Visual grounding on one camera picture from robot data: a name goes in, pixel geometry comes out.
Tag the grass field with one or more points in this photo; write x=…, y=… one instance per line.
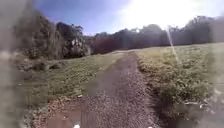
x=66, y=78
x=180, y=71

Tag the grey gravel path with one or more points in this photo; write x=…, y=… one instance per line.
x=116, y=96

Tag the row of trees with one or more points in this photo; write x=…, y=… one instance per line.
x=110, y=41

